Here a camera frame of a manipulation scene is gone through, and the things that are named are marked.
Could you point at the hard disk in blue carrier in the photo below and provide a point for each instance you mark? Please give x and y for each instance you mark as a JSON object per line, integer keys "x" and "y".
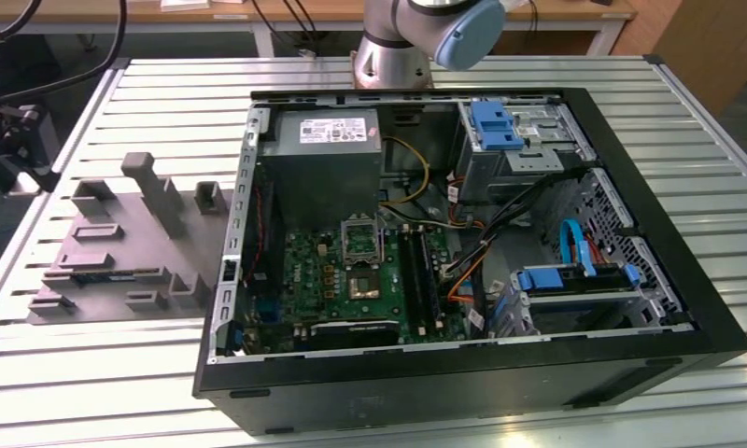
{"x": 542, "y": 280}

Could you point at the CPU socket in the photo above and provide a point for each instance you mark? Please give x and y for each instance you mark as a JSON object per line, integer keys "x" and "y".
{"x": 364, "y": 287}

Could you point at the silver CPU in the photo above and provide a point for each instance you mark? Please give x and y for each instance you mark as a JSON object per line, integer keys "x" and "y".
{"x": 24, "y": 184}

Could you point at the black graphics card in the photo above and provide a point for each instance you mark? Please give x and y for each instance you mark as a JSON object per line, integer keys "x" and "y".
{"x": 355, "y": 333}

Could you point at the silver disk bay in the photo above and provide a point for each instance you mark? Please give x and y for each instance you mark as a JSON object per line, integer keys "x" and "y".
{"x": 585, "y": 297}
{"x": 535, "y": 163}

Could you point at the RAM stick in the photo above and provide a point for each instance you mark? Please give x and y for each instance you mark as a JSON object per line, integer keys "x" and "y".
{"x": 105, "y": 276}

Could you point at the blue disk bay bracket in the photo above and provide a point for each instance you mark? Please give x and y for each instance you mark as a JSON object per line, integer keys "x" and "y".
{"x": 491, "y": 121}

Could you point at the black desktop PC case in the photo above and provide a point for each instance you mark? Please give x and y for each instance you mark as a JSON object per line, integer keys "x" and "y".
{"x": 473, "y": 387}

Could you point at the black RAM slot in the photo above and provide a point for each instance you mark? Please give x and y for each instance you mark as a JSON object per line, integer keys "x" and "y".
{"x": 411, "y": 280}
{"x": 430, "y": 280}

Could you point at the white box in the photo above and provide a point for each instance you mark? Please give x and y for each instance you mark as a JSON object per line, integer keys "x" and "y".
{"x": 183, "y": 4}

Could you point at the green motherboard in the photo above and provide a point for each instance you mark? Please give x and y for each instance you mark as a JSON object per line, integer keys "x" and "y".
{"x": 311, "y": 284}

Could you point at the wooden desk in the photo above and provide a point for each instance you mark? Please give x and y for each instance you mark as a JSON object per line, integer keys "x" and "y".
{"x": 566, "y": 9}

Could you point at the grey parts rack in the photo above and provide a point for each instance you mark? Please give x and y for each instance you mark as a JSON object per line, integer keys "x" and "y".
{"x": 136, "y": 242}

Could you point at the grey power supply unit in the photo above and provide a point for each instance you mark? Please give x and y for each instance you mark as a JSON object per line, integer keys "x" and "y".
{"x": 323, "y": 186}

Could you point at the brown wooden cabinet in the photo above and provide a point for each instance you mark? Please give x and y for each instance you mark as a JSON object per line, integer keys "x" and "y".
{"x": 710, "y": 46}

